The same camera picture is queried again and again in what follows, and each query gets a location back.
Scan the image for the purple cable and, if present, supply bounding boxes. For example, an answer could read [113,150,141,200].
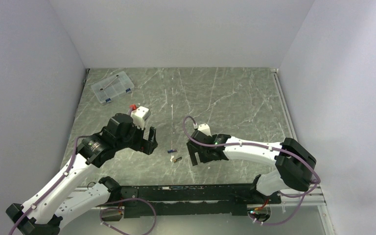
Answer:
[8,135,93,235]
[182,116,322,227]

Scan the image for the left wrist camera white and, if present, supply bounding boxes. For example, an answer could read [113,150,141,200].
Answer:
[129,104,151,129]

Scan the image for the black gold AAA battery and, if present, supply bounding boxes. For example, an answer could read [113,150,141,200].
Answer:
[172,157,182,163]

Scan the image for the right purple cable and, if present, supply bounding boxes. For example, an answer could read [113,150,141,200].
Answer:
[182,116,322,227]

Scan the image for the aluminium side rail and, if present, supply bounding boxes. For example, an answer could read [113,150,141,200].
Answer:
[270,68,298,140]

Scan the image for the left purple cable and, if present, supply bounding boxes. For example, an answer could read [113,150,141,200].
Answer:
[8,135,93,235]

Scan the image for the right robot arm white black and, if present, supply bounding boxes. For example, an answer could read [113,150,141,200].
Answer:
[187,129,320,203]

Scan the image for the clear plastic organizer box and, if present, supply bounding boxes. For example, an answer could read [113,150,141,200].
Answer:
[91,71,135,104]

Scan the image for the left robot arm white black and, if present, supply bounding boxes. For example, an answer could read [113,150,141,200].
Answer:
[6,107,158,235]

